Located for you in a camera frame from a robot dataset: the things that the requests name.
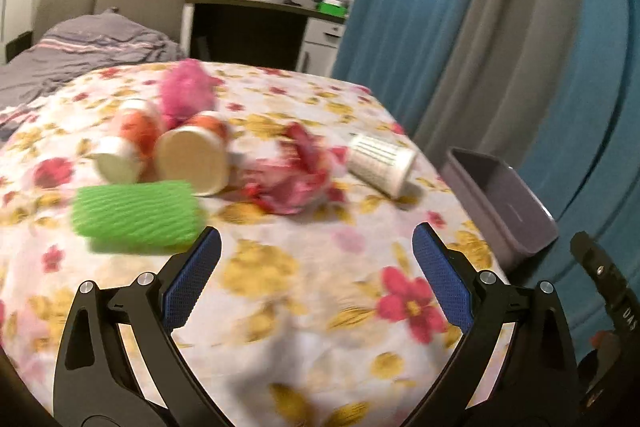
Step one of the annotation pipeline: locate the green foam net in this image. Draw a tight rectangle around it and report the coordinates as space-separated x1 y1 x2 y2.
70 181 204 248

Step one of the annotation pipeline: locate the orange paper cup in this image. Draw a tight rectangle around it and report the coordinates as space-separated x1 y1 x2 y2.
154 110 231 196
92 98 165 184

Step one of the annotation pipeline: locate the grid paper cup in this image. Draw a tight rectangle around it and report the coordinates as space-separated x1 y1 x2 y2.
346 134 416 198

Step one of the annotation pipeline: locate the red white wrapper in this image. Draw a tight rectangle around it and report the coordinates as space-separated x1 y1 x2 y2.
240 121 346 216

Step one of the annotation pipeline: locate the pink plastic bag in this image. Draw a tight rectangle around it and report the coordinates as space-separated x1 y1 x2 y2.
158 58 217 130

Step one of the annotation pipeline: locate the grey trash bin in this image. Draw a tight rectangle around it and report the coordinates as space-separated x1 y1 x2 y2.
440 147 559 272

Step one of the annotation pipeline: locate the right hand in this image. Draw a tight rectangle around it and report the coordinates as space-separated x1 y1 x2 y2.
576 332 639 426

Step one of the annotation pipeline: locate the floral tablecloth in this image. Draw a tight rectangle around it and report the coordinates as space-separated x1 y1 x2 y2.
1 65 497 426

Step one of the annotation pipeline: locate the blue grey curtain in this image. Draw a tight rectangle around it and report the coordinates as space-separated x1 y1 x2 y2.
333 0 639 355

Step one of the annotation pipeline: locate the grey striped duvet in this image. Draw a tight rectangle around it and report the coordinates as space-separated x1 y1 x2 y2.
1 10 184 143

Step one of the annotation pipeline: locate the black bedside stand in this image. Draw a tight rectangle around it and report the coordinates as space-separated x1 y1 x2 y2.
4 30 34 63

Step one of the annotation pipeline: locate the dark desk with drawers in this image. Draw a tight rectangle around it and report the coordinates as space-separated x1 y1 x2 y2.
180 0 346 76

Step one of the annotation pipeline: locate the green box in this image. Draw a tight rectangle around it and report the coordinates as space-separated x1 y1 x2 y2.
317 0 347 18

